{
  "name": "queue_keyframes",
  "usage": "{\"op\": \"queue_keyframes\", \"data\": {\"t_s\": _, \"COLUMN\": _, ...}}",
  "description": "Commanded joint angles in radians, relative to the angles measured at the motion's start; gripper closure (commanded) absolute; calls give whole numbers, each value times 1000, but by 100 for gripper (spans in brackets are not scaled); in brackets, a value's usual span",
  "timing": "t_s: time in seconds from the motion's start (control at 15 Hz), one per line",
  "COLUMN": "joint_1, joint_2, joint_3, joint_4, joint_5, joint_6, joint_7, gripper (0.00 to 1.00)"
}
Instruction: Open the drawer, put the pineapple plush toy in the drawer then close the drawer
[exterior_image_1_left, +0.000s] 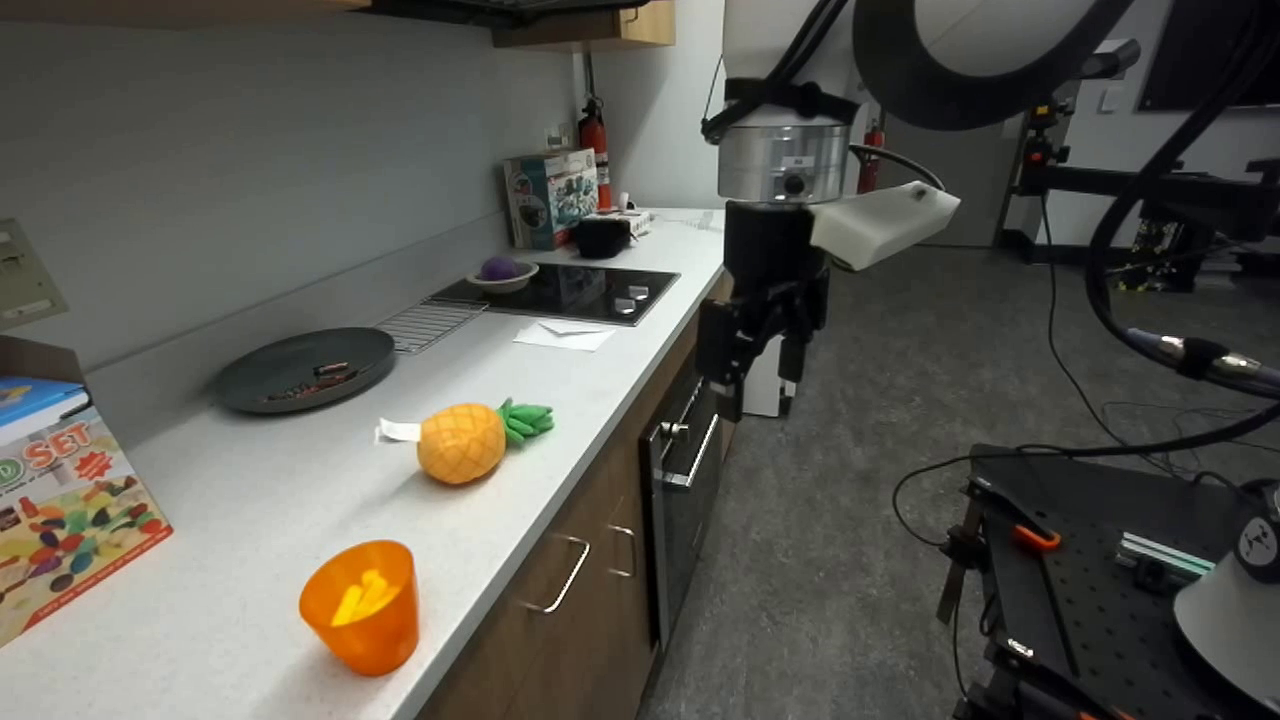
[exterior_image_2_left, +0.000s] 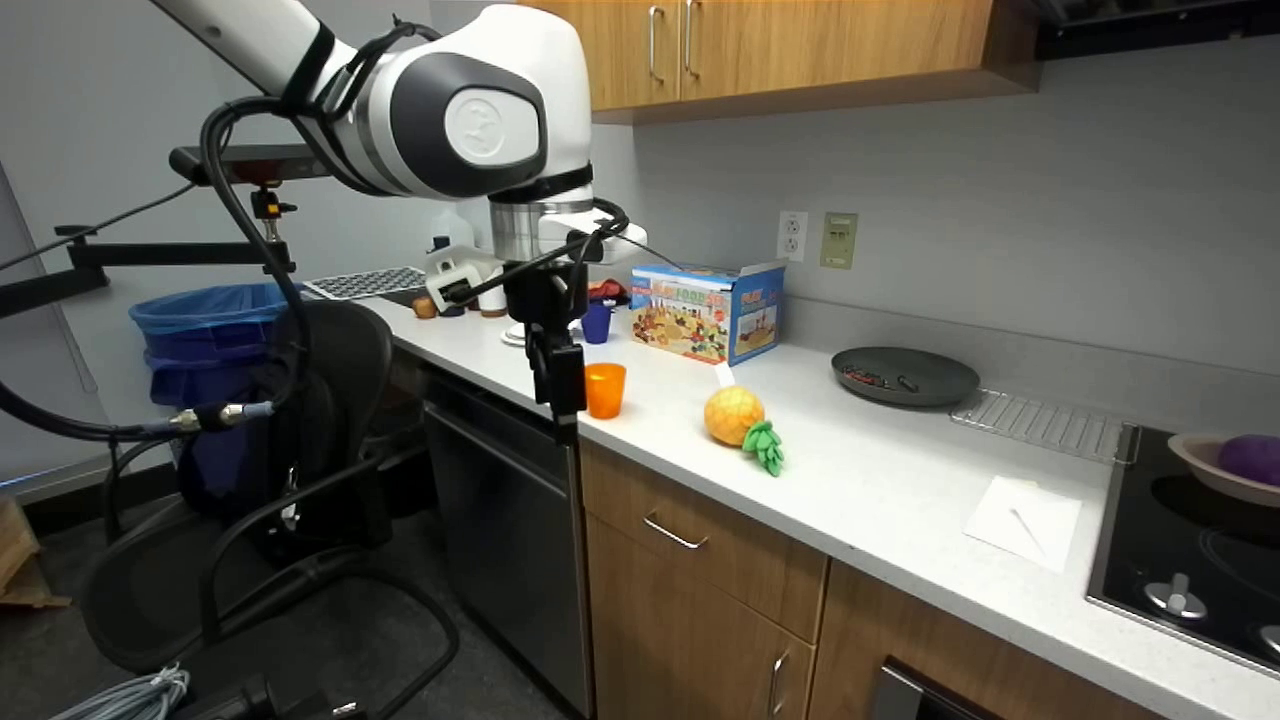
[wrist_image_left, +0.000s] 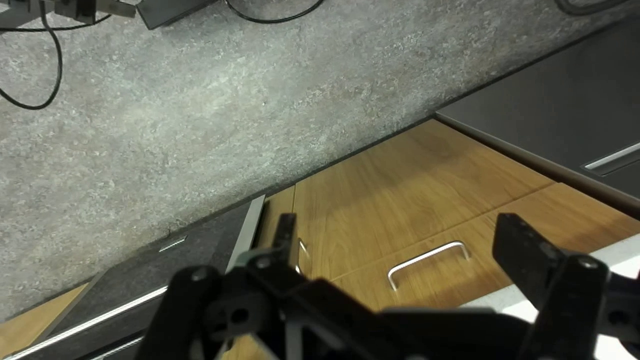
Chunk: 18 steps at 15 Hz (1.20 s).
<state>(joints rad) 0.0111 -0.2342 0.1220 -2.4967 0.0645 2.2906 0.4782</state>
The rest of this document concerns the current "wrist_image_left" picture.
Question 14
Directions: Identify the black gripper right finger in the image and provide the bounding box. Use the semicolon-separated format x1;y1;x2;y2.
492;212;640;360

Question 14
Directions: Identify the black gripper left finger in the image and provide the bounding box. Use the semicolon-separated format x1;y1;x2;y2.
131;212;315;360

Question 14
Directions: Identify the wooden drawer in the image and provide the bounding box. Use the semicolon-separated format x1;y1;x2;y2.
327;183;640;317

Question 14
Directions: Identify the silver drawer handle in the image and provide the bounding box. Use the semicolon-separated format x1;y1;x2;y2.
386;241;472;295

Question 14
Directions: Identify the wooden end cabinet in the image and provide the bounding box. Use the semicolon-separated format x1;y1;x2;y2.
0;283;91;359

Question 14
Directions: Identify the dark appliance front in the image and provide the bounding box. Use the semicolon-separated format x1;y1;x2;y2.
435;9;640;219

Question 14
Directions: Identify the wooden cabinet door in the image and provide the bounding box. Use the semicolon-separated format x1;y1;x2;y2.
292;118;555;284

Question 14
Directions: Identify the grey metal cart foot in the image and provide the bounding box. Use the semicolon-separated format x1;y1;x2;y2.
136;0;216;30

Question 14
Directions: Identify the black oven silver handle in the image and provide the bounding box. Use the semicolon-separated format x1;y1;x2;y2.
12;195;268;360

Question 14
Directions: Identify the black floor cable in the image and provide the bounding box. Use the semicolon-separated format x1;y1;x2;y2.
0;0;66;112
224;0;327;27
552;0;636;18

